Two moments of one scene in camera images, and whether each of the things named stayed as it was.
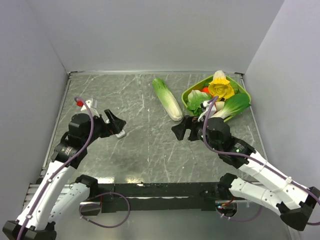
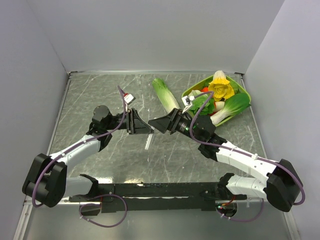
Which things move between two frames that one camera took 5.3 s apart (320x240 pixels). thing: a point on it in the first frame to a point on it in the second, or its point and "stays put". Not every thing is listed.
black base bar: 119,197 stays put
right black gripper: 190,122 to 169,122
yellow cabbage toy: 219,86 stays put
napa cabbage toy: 169,101 stays put
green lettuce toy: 194,100 stays put
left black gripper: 115,125 to 135,125
